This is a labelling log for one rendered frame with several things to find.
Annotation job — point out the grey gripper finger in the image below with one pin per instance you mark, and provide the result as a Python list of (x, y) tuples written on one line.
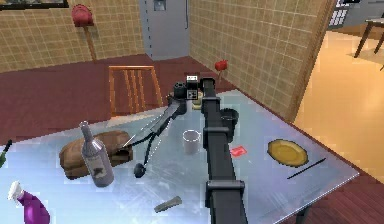
[(150, 146), (156, 126)]

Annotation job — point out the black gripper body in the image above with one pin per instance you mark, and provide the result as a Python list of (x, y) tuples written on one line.
[(180, 90)]

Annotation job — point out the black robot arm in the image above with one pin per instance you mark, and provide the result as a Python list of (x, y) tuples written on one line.
[(220, 166)]

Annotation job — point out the white mug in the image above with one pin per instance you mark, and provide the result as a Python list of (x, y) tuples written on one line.
[(191, 143)]

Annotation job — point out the pale yellow round object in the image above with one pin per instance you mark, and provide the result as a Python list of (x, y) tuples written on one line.
[(197, 104)]

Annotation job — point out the orange wooden chair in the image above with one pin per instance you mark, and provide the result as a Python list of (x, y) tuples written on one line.
[(133, 90)]

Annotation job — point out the glass top table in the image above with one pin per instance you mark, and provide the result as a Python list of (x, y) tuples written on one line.
[(173, 186)]

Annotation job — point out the grey wine bottle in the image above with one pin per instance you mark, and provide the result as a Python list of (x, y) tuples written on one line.
[(98, 163)]

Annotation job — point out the black cup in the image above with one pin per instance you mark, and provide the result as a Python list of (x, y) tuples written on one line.
[(231, 121)]

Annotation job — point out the grey oblong shaker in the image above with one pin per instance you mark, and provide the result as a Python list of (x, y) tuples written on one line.
[(168, 204)]

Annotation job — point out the brown bread loaf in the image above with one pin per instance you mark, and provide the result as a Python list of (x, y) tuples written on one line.
[(73, 160)]

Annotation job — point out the red card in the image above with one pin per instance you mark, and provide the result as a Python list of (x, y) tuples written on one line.
[(238, 151)]

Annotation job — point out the yellow plate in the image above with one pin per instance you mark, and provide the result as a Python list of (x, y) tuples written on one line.
[(287, 153)]

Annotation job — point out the purple spray bottle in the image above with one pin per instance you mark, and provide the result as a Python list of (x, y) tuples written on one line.
[(33, 210)]

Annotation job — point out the green bottle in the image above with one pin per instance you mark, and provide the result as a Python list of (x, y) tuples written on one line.
[(3, 156)]

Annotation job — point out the black pencil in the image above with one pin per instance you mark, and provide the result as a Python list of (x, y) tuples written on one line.
[(306, 168)]

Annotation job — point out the dark framed picture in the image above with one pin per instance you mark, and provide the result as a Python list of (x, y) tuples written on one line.
[(33, 4)]

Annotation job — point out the grey cabinet with white grid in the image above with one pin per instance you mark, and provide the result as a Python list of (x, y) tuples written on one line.
[(356, 13)]

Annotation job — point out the dark wooden table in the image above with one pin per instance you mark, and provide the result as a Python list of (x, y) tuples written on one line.
[(370, 25)]

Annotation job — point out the small red lump on post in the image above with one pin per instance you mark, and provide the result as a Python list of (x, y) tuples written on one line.
[(221, 65)]

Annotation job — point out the large red lump on post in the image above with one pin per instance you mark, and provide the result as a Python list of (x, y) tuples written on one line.
[(82, 16)]

